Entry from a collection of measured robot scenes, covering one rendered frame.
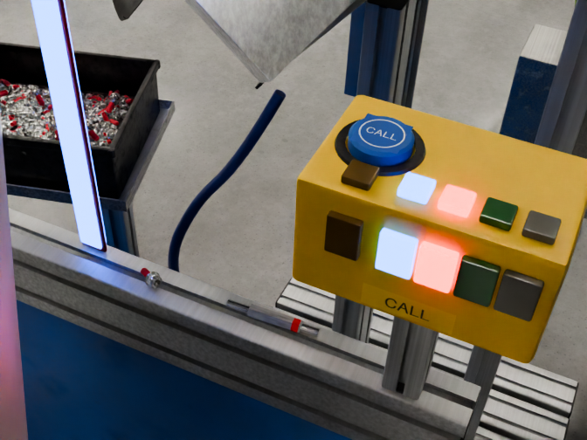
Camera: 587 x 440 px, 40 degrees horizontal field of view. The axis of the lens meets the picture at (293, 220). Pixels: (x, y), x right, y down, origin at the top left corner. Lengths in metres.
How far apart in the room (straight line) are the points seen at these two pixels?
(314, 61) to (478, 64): 0.51
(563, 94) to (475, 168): 0.49
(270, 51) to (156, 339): 0.30
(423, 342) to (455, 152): 0.15
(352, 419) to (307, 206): 0.25
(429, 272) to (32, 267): 0.41
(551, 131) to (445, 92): 1.50
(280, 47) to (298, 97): 1.60
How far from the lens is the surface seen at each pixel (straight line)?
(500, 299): 0.47
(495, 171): 0.50
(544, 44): 1.11
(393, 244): 0.47
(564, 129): 1.01
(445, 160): 0.50
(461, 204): 0.46
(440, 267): 0.47
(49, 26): 0.61
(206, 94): 2.42
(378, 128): 0.50
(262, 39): 0.82
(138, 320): 0.73
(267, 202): 2.05
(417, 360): 0.60
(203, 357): 0.71
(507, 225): 0.46
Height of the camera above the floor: 1.38
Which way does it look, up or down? 43 degrees down
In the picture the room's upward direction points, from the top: 3 degrees clockwise
